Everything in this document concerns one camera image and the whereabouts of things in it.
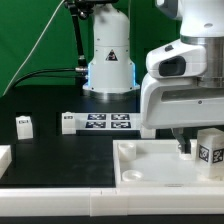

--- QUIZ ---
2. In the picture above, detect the white front fence wall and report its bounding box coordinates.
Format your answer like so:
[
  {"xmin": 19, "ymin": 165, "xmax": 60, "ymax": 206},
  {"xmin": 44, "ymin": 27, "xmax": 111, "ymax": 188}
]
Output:
[{"xmin": 0, "ymin": 187, "xmax": 224, "ymax": 217}]

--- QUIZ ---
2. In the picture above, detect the black cable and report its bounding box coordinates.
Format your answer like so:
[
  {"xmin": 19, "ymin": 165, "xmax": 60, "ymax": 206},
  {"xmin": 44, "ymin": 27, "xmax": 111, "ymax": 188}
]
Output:
[{"xmin": 2, "ymin": 67, "xmax": 88, "ymax": 98}]

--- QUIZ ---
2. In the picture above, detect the white square table top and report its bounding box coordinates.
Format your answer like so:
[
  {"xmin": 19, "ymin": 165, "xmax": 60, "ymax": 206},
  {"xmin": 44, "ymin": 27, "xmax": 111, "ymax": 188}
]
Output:
[{"xmin": 113, "ymin": 140, "xmax": 224, "ymax": 188}]

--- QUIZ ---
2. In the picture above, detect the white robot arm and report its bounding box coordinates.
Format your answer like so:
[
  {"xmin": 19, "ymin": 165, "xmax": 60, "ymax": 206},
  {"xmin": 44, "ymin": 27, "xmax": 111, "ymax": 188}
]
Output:
[{"xmin": 83, "ymin": 0, "xmax": 224, "ymax": 153}]

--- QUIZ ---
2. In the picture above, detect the white fence wall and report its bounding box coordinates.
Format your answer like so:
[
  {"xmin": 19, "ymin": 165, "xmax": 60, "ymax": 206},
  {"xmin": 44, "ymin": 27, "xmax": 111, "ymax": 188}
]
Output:
[
  {"xmin": 0, "ymin": 187, "xmax": 224, "ymax": 217},
  {"xmin": 0, "ymin": 145, "xmax": 12, "ymax": 178}
]

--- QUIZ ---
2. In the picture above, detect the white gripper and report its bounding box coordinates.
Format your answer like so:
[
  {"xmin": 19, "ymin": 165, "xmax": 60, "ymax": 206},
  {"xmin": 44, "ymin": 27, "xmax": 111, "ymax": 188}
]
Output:
[{"xmin": 140, "ymin": 74, "xmax": 224, "ymax": 154}]

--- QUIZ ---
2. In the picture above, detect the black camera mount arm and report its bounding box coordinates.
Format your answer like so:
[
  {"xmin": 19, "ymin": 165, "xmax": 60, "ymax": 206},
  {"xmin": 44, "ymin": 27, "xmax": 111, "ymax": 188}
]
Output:
[{"xmin": 64, "ymin": 0, "xmax": 118, "ymax": 86}]

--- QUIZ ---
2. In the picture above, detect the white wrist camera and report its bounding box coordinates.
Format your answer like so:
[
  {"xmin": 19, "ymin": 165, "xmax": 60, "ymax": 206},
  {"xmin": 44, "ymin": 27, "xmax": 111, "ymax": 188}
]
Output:
[{"xmin": 146, "ymin": 39, "xmax": 207, "ymax": 79}]

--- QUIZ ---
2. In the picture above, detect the white left fence wall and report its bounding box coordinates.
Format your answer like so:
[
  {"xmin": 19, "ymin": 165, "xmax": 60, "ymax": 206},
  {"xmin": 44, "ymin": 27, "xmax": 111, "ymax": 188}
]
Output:
[{"xmin": 0, "ymin": 145, "xmax": 12, "ymax": 178}]

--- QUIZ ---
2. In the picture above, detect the white marker base plate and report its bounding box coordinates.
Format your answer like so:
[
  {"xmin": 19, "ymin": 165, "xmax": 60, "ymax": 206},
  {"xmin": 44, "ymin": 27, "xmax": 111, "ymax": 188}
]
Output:
[{"xmin": 71, "ymin": 112, "xmax": 140, "ymax": 132}]

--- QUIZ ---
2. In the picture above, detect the white cable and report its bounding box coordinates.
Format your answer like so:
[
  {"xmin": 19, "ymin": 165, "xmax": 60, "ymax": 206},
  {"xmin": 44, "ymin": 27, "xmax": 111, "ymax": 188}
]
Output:
[{"xmin": 2, "ymin": 0, "xmax": 67, "ymax": 96}]

